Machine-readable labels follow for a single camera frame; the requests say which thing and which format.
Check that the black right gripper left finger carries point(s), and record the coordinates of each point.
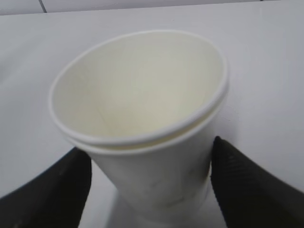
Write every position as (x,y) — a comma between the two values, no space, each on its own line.
(54,199)

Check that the white paper cup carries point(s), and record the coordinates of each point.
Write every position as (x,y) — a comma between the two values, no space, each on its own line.
(143,106)

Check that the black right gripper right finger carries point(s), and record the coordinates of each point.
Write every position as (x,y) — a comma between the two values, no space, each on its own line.
(248,195)

